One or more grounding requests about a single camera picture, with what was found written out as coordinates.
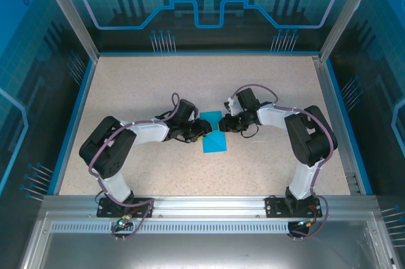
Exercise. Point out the aluminium frame post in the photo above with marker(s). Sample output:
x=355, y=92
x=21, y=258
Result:
x=348, y=12
x=68, y=12

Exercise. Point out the brushed metal front panel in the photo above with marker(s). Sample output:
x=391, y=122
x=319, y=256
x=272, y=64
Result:
x=202, y=250

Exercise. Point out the blue square paper sheet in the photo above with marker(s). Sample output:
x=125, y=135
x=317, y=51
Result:
x=215, y=144

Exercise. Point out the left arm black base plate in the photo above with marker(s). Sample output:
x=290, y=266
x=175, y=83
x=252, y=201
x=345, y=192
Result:
x=142, y=207

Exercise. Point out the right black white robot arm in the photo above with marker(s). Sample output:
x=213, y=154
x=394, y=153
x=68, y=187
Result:
x=310, y=136

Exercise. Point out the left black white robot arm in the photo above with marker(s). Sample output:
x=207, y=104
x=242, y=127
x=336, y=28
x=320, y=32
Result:
x=107, y=148

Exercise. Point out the blue table edge strip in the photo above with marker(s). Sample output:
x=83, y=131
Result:
x=74, y=126
x=348, y=126

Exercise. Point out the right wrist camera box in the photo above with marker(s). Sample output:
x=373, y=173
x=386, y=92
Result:
x=232, y=106

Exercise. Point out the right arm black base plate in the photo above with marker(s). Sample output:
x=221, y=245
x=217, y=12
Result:
x=275, y=207

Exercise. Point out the aluminium side rail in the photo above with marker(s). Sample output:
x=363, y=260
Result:
x=335, y=126

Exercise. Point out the aluminium mounting rail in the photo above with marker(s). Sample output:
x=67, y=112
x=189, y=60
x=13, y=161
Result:
x=209, y=205

